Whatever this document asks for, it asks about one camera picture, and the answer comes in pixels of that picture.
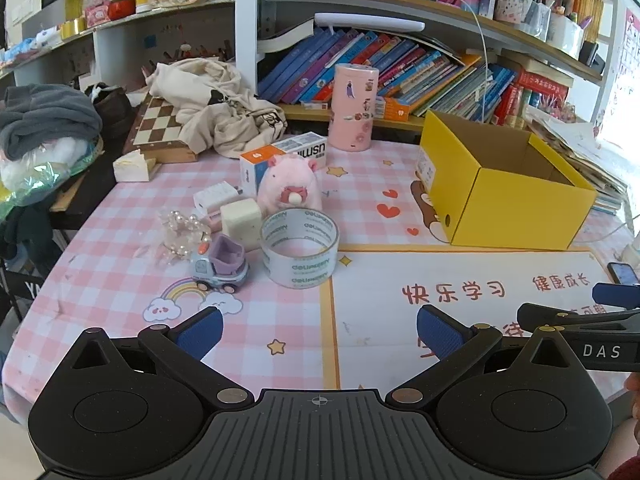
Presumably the cream cloth bag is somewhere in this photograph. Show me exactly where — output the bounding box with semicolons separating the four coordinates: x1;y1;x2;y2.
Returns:
142;57;288;159

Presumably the white pen cup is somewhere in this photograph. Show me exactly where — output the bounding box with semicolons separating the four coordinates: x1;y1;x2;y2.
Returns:
547;12;584;59

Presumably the red jar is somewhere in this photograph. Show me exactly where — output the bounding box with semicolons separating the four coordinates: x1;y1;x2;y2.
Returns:
107;0;137;22

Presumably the pink wall poster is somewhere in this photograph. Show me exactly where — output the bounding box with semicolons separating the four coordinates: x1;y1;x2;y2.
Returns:
620;7;640;126

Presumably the row of colourful books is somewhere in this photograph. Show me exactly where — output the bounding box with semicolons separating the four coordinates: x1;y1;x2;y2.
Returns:
257;27;571;128

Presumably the white and wood bookshelf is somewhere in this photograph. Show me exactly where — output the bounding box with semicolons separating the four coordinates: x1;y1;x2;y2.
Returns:
0;0;621;133

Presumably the purple toy truck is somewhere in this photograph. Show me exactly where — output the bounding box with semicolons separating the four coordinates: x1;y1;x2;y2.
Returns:
190;232;250;293

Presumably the orange white toothpaste box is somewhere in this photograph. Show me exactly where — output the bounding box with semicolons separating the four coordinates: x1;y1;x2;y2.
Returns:
239;131;328;198

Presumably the black printed fabric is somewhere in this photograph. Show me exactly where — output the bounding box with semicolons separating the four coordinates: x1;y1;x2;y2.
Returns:
0;230;57;322

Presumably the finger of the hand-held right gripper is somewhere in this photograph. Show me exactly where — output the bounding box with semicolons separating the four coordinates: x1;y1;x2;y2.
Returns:
516;302;640;342
592;282;640;312

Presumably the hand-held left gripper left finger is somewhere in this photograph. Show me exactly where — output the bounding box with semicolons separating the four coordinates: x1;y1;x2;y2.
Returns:
67;305;255;411

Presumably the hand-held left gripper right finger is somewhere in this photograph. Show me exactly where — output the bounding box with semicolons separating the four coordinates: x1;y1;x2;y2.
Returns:
384;304;590;409

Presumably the cream speckled cube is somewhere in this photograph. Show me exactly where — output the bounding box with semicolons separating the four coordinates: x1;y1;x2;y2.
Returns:
220;198;263;250

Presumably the dark brown bag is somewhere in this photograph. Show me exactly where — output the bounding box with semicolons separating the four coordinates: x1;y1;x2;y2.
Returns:
85;82;133;123

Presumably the pink sticker canister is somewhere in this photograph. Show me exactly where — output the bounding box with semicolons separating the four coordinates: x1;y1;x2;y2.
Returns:
327;63;379;152

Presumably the pink plush pig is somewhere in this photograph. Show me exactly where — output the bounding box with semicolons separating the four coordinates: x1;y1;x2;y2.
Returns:
256;154;324;213

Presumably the grey clothing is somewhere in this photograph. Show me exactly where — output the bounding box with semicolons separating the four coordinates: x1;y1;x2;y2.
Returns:
0;84;103;161

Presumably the pink tin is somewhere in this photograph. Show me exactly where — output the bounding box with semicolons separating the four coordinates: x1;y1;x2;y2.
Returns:
82;0;112;28

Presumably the white desk lamp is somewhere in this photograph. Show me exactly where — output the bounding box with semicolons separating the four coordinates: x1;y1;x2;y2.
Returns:
314;12;426;34

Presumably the clear tape roll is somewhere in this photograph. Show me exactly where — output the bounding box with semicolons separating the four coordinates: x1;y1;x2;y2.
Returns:
260;207;341;289

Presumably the white charger plug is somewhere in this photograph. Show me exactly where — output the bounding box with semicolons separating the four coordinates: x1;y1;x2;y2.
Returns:
194;182;243;221

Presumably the thick white-paged book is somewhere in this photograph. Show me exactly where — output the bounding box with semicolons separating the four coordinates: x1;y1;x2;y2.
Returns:
257;17;317;54

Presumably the yellow cardboard box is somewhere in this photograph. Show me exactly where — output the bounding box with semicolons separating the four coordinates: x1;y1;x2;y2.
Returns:
416;110;598;252

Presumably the stack of papers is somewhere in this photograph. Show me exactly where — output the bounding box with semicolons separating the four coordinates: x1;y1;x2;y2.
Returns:
525;107;631;216

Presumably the cream tissue block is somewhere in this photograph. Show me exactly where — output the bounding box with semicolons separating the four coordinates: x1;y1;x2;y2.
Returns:
112;149;162;183

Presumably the white cable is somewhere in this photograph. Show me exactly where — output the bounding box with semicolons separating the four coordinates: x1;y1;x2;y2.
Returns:
437;0;493;123

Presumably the green plastic bag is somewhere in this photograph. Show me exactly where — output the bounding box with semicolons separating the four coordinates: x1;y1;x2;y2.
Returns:
0;140;101;221

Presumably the pink pen cup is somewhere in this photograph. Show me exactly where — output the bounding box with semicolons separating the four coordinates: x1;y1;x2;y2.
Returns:
495;0;534;24

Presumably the wooden chessboard box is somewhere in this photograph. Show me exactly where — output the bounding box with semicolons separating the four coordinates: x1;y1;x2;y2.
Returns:
122;92;198;163

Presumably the pink checkered desktop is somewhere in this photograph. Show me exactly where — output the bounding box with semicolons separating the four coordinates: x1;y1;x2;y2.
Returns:
2;137;640;413

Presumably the dark smartphone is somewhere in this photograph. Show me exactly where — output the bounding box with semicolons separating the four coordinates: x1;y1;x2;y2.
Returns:
606;261;640;287

